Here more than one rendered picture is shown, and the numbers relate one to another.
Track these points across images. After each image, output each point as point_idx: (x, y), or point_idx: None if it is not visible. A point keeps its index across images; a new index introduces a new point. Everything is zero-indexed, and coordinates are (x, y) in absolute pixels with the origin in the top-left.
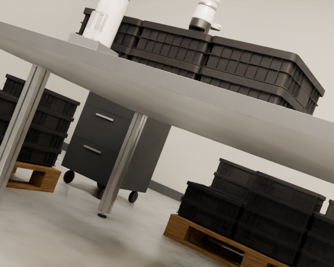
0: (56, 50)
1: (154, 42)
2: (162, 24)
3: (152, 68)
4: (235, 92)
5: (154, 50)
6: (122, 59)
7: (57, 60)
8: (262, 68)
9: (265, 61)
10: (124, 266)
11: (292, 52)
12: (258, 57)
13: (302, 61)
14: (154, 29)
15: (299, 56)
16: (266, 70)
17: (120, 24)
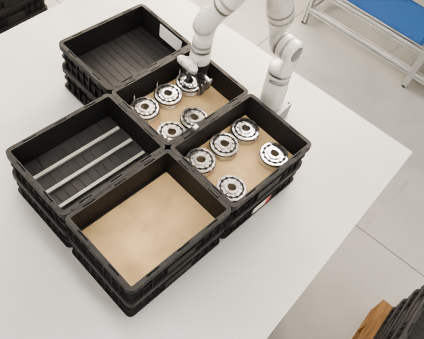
0: None
1: (229, 93)
2: (231, 76)
3: (232, 29)
4: (197, 6)
5: (225, 95)
6: (247, 40)
7: None
8: (154, 29)
9: (154, 24)
10: None
11: (145, 5)
12: (159, 27)
13: (129, 9)
14: (235, 87)
15: (138, 4)
16: (151, 27)
17: (263, 85)
